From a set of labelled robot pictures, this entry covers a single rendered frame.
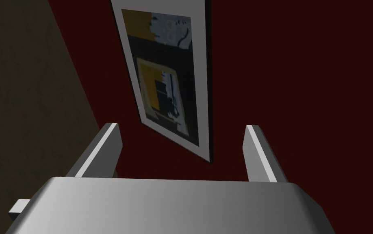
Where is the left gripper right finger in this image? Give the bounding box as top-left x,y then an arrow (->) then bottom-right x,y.
242,125 -> 288,183

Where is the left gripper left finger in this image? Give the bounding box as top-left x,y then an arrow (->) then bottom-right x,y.
65,122 -> 124,179

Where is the framed abstract wall picture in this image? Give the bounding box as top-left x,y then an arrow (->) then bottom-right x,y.
110,0 -> 212,164

